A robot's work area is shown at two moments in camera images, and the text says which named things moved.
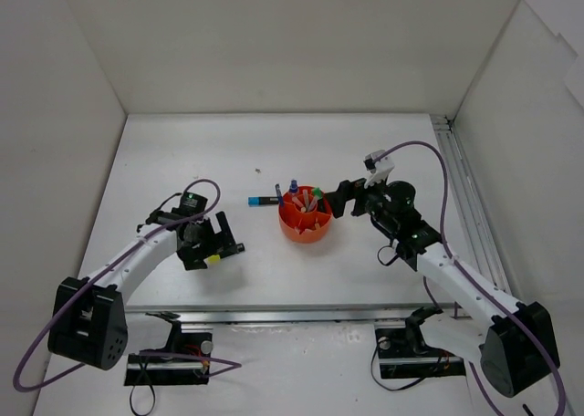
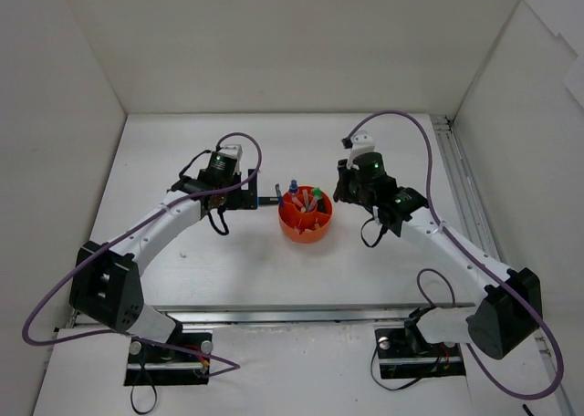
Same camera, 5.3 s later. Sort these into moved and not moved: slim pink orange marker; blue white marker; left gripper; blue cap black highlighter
Moved: left gripper
Not moved: blue white marker; blue cap black highlighter; slim pink orange marker
